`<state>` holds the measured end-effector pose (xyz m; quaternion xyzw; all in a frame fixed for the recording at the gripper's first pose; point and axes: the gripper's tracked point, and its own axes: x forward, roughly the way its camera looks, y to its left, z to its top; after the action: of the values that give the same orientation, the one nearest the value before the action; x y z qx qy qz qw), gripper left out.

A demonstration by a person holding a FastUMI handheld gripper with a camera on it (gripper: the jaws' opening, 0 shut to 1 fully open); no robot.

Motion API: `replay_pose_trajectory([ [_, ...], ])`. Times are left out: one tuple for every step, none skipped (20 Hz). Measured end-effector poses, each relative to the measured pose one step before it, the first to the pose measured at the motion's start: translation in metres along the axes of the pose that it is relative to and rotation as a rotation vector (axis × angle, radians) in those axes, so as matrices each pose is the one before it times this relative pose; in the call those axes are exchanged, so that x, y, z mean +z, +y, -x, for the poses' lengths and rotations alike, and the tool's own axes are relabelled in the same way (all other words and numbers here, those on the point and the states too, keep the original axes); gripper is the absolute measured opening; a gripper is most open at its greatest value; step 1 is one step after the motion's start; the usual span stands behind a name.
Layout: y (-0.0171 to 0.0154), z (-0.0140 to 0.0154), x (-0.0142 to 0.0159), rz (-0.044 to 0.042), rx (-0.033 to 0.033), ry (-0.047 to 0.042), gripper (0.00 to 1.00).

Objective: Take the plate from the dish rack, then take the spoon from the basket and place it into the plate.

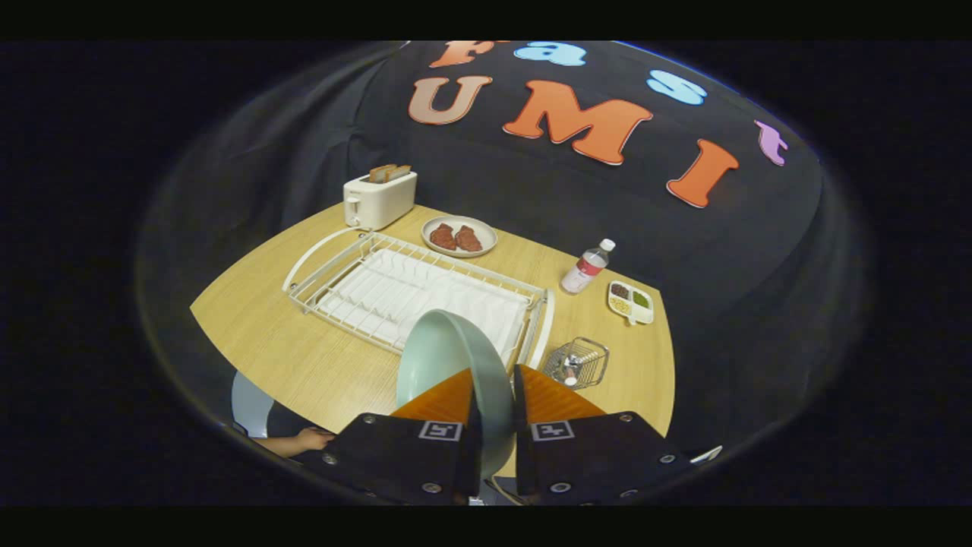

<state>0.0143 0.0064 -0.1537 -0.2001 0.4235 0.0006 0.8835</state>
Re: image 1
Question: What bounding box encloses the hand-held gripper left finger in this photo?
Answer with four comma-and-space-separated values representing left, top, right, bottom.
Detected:
300, 368, 483, 506

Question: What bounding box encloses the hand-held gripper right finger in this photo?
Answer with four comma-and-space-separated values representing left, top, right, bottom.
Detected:
513, 364, 722, 506

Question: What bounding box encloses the metal wire basket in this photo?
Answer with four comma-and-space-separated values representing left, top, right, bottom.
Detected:
542, 337, 611, 390

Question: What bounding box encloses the pale green plate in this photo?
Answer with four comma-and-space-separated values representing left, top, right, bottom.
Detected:
396, 308, 516, 479

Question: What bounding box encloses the white wire dish rack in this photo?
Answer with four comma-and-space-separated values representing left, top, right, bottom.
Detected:
282, 226, 555, 371

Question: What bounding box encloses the white divided sauce dish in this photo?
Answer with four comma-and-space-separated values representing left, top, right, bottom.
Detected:
607, 280, 655, 326

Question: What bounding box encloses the beige round plate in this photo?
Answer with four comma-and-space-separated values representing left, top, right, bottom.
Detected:
421, 215, 499, 258

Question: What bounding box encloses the red label water bottle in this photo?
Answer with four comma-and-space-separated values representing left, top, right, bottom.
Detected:
560, 239, 617, 295

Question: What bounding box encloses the white toaster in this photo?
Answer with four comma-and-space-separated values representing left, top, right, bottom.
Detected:
343, 171, 418, 231

